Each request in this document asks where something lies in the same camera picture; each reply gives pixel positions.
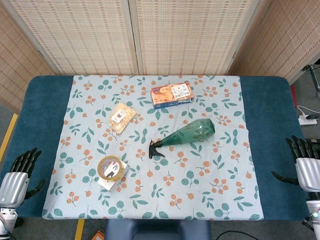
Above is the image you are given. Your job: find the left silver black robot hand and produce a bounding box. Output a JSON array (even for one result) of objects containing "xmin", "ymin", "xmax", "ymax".
[{"xmin": 0, "ymin": 147, "xmax": 46, "ymax": 209}]

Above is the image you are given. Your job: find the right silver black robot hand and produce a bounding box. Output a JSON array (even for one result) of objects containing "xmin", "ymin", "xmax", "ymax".
[{"xmin": 271, "ymin": 135, "xmax": 320, "ymax": 194}]

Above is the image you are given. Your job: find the green spray bottle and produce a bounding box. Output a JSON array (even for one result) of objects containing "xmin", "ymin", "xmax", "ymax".
[{"xmin": 149, "ymin": 118, "xmax": 216, "ymax": 160}]

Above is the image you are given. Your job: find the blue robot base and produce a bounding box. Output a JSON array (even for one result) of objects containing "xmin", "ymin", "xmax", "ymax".
[{"xmin": 104, "ymin": 219, "xmax": 211, "ymax": 240}]

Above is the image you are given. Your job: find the white power strip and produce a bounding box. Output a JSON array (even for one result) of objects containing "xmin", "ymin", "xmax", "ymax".
[{"xmin": 298, "ymin": 114, "xmax": 318, "ymax": 126}]

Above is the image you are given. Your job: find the blue table cover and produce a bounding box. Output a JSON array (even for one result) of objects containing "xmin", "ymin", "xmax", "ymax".
[{"xmin": 0, "ymin": 75, "xmax": 316, "ymax": 222}]

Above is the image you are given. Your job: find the yellow packing tape roll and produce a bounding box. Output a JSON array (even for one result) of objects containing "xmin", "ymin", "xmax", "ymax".
[{"xmin": 97, "ymin": 155, "xmax": 125, "ymax": 181}]

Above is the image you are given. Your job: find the small white cardboard box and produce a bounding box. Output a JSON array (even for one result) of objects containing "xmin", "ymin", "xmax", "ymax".
[{"xmin": 96, "ymin": 163, "xmax": 130, "ymax": 193}]

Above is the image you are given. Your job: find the orange object on floor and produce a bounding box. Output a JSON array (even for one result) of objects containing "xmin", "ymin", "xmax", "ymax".
[{"xmin": 91, "ymin": 229, "xmax": 106, "ymax": 240}]

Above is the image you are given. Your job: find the woven folding screen panel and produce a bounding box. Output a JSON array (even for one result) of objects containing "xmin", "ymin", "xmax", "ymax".
[
  {"xmin": 0, "ymin": 0, "xmax": 140, "ymax": 76},
  {"xmin": 226, "ymin": 0, "xmax": 320, "ymax": 85},
  {"xmin": 0, "ymin": 0, "xmax": 57, "ymax": 113},
  {"xmin": 128, "ymin": 0, "xmax": 273, "ymax": 76}
]

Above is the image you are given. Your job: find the clear bag of snacks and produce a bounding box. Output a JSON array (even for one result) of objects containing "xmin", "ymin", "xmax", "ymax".
[{"xmin": 107, "ymin": 102, "xmax": 138, "ymax": 135}]

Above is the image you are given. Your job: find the floral print tablecloth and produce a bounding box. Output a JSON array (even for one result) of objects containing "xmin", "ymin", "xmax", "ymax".
[{"xmin": 41, "ymin": 74, "xmax": 265, "ymax": 221}]

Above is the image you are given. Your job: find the orange blue snack box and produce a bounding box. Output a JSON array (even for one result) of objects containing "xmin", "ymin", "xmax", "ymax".
[{"xmin": 150, "ymin": 83, "xmax": 195, "ymax": 110}]

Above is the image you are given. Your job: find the white power cable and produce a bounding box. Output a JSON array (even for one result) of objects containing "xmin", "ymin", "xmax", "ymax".
[{"xmin": 296, "ymin": 105, "xmax": 311, "ymax": 118}]

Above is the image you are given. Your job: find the black floor cable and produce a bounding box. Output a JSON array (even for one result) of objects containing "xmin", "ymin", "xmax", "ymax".
[{"xmin": 217, "ymin": 229, "xmax": 272, "ymax": 240}]

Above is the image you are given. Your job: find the metal stand frame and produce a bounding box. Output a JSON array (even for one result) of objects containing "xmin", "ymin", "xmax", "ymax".
[{"xmin": 301, "ymin": 64, "xmax": 320, "ymax": 97}]

